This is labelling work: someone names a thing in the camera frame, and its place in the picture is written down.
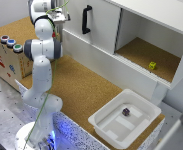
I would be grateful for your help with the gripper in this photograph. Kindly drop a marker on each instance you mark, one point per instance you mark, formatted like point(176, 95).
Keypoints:
point(62, 17)

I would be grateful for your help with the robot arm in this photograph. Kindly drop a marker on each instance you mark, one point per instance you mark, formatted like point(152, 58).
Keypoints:
point(41, 76)

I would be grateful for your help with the pink block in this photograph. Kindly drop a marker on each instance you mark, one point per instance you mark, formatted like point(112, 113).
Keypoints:
point(53, 34)

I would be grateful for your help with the white cabinet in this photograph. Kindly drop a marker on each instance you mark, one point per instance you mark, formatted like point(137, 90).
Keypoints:
point(101, 63)

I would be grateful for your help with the yellow block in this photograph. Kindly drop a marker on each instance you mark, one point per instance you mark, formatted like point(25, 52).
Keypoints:
point(152, 65)

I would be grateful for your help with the purple block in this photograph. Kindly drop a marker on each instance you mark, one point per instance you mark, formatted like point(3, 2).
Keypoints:
point(126, 111)

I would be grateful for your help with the white sliding door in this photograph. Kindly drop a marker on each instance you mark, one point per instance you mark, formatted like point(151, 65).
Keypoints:
point(102, 23)

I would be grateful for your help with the wooden drawer box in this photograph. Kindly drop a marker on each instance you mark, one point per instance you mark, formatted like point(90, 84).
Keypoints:
point(19, 28)

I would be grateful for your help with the green button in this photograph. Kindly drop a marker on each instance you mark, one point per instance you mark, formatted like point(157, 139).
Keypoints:
point(17, 48)

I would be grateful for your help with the blue button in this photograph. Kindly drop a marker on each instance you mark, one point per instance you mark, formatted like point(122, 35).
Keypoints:
point(11, 42)

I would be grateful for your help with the red button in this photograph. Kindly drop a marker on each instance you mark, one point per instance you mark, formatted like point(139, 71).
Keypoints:
point(4, 38)

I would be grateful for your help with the white plastic box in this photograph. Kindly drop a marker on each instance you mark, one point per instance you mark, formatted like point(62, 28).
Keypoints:
point(114, 128)

